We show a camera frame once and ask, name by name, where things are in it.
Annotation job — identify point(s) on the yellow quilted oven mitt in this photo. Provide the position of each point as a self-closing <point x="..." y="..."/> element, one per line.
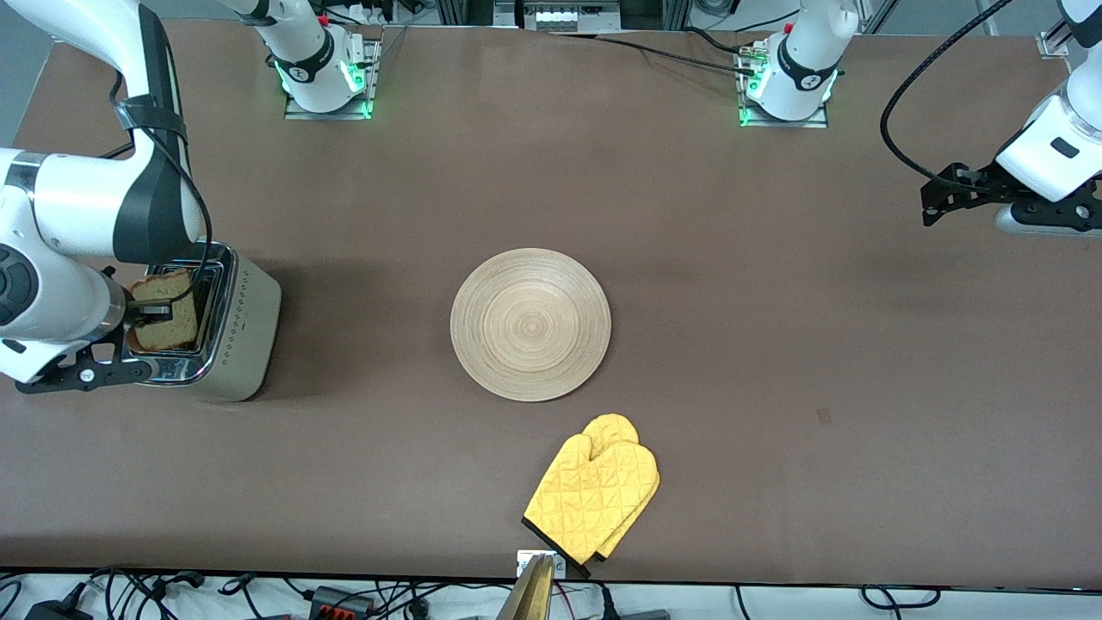
<point x="594" y="499"/>
<point x="613" y="427"/>

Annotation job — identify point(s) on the round wooden plate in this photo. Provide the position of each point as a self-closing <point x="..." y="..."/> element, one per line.
<point x="531" y="325"/>

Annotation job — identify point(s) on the black power adapter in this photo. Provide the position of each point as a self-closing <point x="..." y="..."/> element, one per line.
<point x="60" y="611"/>

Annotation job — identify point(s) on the golden camera pole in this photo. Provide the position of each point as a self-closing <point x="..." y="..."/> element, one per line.
<point x="529" y="598"/>

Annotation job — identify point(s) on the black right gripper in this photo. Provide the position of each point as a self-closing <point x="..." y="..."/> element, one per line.
<point x="143" y="313"/>

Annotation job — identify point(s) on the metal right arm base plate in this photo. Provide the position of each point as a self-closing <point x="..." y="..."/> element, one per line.
<point x="366" y="86"/>

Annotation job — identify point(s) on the slice of brown bread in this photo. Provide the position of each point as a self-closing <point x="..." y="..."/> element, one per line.
<point x="176" y="331"/>

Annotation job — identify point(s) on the small white mounting bracket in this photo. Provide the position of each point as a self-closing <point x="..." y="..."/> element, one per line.
<point x="523" y="564"/>

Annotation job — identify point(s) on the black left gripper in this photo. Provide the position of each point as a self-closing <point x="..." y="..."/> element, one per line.
<point x="987" y="182"/>

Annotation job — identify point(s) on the aluminium frame corner bracket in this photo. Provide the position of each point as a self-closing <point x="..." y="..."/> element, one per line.
<point x="1052" y="45"/>

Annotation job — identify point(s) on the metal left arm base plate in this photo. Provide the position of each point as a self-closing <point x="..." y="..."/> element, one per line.
<point x="747" y="116"/>

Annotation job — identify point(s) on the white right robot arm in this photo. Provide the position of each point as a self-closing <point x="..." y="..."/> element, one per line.
<point x="77" y="198"/>

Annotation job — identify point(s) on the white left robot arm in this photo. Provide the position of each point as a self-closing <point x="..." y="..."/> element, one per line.
<point x="805" y="77"/>

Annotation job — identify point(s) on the red and black connector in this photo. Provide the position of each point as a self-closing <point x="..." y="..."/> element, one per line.
<point x="340" y="603"/>

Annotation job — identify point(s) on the grey power strip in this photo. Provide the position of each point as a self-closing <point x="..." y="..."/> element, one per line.
<point x="560" y="17"/>

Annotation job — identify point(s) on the chrome and beige toaster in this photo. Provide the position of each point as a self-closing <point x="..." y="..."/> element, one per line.
<point x="250" y="336"/>

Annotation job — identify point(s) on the black plug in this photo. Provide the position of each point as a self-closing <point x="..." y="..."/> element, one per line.
<point x="641" y="615"/>

